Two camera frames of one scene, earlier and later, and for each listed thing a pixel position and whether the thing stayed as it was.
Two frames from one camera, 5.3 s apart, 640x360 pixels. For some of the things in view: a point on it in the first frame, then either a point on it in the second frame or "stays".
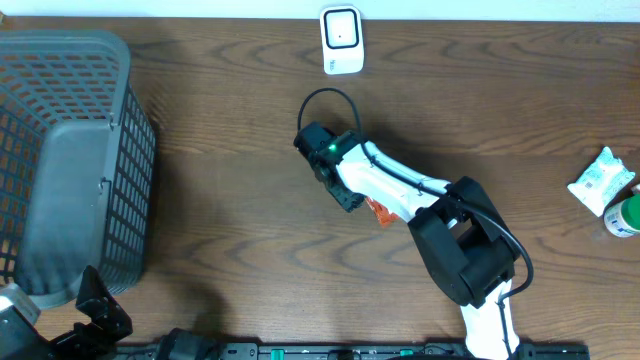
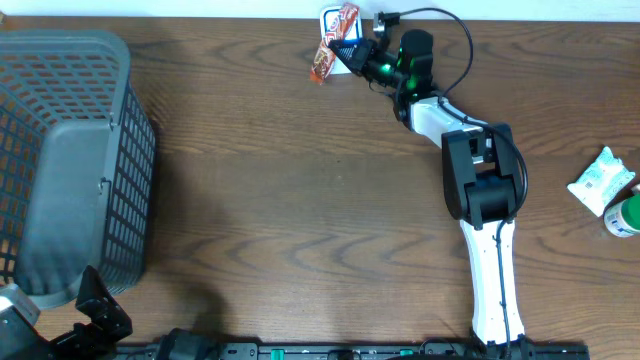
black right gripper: x=349 y=203 -> x=362 y=54
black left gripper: x=110 y=328 stays
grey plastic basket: x=77 y=165 stays
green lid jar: x=623 y=218 stays
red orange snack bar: x=384 y=216 -> x=325 y=56
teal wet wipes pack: x=601 y=181 stays
